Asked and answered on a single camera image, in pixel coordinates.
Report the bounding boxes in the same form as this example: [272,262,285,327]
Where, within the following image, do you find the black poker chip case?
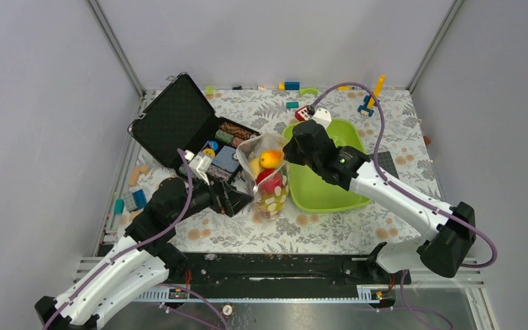
[128,72,261,183]

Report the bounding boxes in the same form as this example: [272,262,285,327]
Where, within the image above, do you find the green plastic tray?
[288,119,371,213]

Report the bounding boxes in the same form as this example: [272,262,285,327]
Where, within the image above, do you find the blue lego brick back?
[283,81,300,91]

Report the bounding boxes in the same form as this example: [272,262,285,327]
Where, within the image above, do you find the green arch block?
[299,87,318,97]

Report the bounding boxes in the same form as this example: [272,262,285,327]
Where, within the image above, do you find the orange toy mango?
[258,149,283,169]

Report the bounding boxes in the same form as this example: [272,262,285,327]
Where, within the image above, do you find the yellow toy lemon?
[249,158,263,179]

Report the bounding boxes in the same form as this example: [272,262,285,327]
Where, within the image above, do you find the grey lego baseplate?
[377,151,399,178]

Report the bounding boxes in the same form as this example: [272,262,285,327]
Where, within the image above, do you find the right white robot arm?
[283,120,475,283]

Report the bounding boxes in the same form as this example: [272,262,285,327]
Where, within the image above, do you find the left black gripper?
[171,169,254,225]

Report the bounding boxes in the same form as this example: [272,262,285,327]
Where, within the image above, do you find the yellow blue block tower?
[358,75,386,117]

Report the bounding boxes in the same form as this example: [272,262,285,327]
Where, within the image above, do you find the red white toy block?
[295,105,315,122]

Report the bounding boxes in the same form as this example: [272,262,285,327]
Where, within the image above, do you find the teal block left edge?
[113,199,124,215]

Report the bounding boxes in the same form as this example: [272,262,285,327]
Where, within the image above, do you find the blue playing card deck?
[212,146,240,173]

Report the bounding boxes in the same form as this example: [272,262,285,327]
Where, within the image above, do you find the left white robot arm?
[34,179,253,329]

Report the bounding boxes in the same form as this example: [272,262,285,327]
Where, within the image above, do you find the teal small block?
[285,101,299,109]

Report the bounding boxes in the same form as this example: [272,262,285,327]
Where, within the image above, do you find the peach wooden block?
[128,165,151,187]

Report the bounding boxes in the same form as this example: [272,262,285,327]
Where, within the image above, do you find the red toy apple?
[256,169,285,195]

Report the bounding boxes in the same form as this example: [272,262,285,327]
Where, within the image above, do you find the clear zip top bag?
[236,133,289,221]

